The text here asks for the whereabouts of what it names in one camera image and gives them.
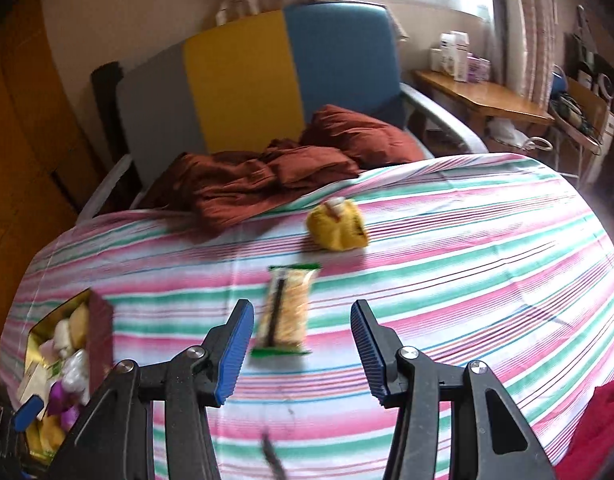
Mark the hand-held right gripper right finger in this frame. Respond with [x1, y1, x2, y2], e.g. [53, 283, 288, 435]
[350, 300, 558, 480]

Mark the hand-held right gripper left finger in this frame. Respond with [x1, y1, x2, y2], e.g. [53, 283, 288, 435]
[47, 299, 256, 480]

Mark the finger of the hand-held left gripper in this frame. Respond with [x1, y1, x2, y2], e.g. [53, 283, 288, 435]
[12, 394, 45, 433]

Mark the green cracker packet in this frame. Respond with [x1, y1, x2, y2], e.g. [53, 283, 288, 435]
[250, 264, 322, 358]

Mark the gold tin box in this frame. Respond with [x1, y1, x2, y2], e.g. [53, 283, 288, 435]
[24, 287, 115, 463]

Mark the yellow crumpled pouch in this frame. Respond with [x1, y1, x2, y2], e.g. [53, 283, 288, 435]
[307, 199, 370, 253]

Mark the striped bed sheet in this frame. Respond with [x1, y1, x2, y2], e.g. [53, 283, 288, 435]
[0, 152, 614, 480]

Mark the maroon cloth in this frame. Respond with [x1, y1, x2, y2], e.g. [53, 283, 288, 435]
[137, 104, 428, 236]

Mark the red garment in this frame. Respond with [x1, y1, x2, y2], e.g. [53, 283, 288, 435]
[554, 375, 614, 480]

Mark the wooden wardrobe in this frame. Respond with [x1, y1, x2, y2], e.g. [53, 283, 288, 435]
[0, 0, 108, 311]

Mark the grey yellow blue chair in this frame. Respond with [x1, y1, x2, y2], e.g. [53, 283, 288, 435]
[77, 0, 488, 221]

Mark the wooden desk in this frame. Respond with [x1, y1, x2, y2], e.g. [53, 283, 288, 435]
[412, 69, 555, 133]

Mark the purple white box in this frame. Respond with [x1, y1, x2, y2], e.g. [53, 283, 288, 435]
[467, 54, 492, 82]

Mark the white carton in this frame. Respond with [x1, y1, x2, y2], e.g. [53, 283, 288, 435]
[429, 31, 470, 82]

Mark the white cable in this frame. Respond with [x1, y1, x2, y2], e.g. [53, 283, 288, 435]
[522, 135, 555, 153]

